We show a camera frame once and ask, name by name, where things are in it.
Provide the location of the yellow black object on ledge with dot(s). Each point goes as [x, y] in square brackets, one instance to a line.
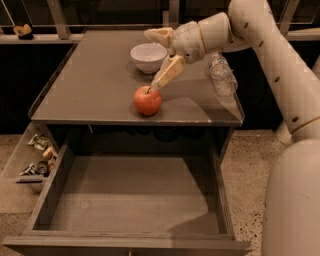
[23, 32]

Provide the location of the grey cabinet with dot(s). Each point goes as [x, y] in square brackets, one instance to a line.
[92, 98]

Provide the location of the white bowl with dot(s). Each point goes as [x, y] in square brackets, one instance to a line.
[148, 57]

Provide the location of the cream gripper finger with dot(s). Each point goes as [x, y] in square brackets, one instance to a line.
[170, 69]
[160, 35]

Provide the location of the clear plastic trash bin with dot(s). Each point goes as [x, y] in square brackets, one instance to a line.
[20, 169]

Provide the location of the grey open drawer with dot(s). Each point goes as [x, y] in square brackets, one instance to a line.
[131, 205]

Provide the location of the red apple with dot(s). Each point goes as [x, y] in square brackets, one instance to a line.
[147, 101]

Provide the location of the clear plastic bottle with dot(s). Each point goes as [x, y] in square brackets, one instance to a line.
[222, 75]

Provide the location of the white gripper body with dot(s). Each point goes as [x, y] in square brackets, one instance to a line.
[187, 41]

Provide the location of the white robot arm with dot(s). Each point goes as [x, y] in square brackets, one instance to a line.
[291, 224]

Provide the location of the green crumpled wrapper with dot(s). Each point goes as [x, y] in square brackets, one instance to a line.
[40, 142]

